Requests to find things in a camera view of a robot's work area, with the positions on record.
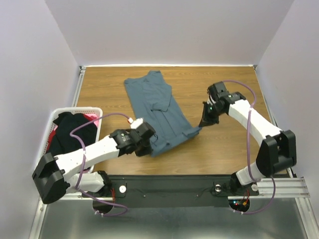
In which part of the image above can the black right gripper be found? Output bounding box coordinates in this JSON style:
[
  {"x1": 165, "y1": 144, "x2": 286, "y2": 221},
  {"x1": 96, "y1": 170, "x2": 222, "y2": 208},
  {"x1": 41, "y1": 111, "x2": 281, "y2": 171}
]
[{"x1": 199, "y1": 100, "x2": 224, "y2": 127}]

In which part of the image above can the blue-grey t-shirt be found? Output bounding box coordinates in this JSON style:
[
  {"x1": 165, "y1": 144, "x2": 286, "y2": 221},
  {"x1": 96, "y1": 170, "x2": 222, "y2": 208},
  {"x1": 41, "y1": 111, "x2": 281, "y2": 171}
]
[{"x1": 124, "y1": 71, "x2": 201, "y2": 157}]

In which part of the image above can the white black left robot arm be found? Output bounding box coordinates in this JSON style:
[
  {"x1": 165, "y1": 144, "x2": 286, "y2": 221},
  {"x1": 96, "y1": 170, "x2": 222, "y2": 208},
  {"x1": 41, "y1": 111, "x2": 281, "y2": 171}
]
[{"x1": 32, "y1": 125, "x2": 155, "y2": 204}]

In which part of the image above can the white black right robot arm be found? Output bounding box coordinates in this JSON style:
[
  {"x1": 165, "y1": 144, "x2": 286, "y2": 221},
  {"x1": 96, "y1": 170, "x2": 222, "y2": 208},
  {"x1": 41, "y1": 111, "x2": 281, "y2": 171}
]
[{"x1": 199, "y1": 93, "x2": 297, "y2": 194}]

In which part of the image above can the white plastic laundry basket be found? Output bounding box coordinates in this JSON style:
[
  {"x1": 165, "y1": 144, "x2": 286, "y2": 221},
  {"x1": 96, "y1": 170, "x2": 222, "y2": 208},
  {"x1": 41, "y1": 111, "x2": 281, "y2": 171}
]
[{"x1": 34, "y1": 107, "x2": 103, "y2": 169}]

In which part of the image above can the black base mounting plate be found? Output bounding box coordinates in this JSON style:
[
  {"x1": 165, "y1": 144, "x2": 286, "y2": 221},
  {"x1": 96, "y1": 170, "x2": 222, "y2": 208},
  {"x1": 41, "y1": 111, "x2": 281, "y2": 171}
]
[{"x1": 81, "y1": 175, "x2": 260, "y2": 214}]

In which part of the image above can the black t-shirt in basket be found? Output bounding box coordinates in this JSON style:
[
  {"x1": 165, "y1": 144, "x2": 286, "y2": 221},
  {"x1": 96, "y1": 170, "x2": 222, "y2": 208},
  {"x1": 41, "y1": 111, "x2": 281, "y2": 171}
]
[{"x1": 47, "y1": 112, "x2": 98, "y2": 155}]

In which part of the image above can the red t-shirt in basket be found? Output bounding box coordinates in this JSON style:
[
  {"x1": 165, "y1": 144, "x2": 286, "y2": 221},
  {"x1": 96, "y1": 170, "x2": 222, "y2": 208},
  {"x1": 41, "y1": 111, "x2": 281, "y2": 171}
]
[{"x1": 47, "y1": 113, "x2": 97, "y2": 155}]

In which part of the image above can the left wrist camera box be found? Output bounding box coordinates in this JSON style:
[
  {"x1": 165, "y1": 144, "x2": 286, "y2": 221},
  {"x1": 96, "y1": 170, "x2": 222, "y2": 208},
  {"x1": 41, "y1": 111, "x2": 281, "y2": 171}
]
[{"x1": 130, "y1": 118, "x2": 156, "y2": 139}]

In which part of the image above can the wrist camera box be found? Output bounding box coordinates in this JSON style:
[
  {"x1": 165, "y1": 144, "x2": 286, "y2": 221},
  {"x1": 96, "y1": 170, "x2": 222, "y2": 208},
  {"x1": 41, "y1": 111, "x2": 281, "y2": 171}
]
[
  {"x1": 130, "y1": 118, "x2": 156, "y2": 139},
  {"x1": 207, "y1": 81, "x2": 229, "y2": 101}
]

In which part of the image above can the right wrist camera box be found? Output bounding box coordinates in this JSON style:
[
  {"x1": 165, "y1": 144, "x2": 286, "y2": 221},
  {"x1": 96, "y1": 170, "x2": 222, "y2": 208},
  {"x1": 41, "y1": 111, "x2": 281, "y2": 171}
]
[{"x1": 207, "y1": 81, "x2": 229, "y2": 101}]

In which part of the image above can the aluminium left side rail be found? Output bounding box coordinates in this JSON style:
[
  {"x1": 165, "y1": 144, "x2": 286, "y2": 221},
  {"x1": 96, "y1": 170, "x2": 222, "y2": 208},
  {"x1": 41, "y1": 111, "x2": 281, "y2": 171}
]
[{"x1": 71, "y1": 66, "x2": 86, "y2": 107}]

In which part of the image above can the aluminium front frame rail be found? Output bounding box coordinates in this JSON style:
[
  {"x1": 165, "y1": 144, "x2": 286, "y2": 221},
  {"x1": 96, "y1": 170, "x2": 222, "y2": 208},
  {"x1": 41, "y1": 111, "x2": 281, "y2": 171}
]
[{"x1": 38, "y1": 172, "x2": 309, "y2": 204}]

